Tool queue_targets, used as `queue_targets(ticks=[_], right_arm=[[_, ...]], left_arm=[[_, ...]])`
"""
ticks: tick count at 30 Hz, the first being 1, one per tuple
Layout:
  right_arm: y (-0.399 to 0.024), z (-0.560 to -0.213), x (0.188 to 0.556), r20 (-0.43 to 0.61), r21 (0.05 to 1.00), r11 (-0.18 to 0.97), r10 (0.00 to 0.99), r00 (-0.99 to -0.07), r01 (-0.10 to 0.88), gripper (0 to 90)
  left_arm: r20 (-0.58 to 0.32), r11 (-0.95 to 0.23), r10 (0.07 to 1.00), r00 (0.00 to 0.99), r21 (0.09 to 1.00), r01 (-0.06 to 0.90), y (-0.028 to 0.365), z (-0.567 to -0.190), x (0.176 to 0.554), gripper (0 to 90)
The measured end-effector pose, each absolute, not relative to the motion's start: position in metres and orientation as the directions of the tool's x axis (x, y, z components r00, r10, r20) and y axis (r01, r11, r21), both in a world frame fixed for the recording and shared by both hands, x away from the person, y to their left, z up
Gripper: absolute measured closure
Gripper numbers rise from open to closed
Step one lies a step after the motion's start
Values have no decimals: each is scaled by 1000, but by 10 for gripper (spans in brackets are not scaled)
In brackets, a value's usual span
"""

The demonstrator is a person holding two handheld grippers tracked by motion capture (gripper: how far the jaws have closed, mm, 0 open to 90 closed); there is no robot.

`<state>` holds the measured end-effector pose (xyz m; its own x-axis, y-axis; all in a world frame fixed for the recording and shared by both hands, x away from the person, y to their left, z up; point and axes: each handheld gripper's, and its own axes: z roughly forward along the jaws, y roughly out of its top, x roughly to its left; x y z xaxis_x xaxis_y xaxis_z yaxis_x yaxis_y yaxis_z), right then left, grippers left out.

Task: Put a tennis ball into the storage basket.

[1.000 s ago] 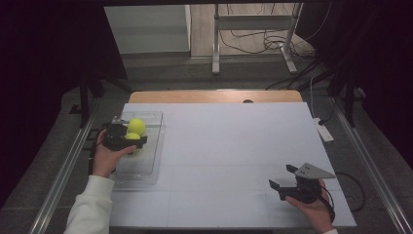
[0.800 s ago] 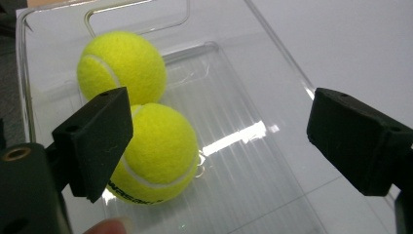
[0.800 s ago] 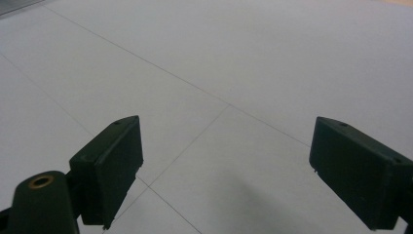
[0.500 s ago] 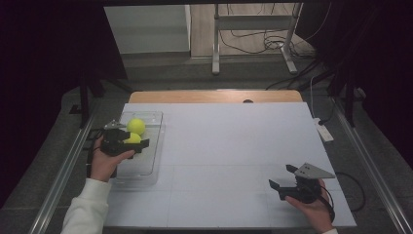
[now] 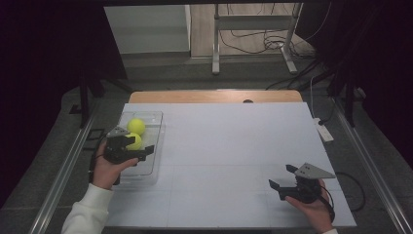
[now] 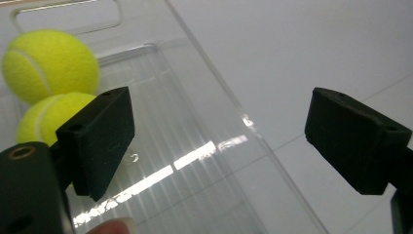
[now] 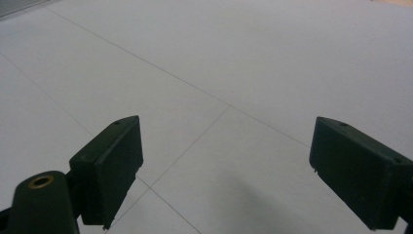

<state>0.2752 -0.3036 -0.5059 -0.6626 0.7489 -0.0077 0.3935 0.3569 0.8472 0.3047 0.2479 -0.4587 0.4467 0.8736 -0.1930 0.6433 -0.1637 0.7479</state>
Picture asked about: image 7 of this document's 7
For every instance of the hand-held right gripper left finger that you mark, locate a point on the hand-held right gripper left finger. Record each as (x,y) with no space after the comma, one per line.
(110,169)

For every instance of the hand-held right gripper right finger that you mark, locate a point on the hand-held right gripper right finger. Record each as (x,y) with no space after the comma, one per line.
(360,175)

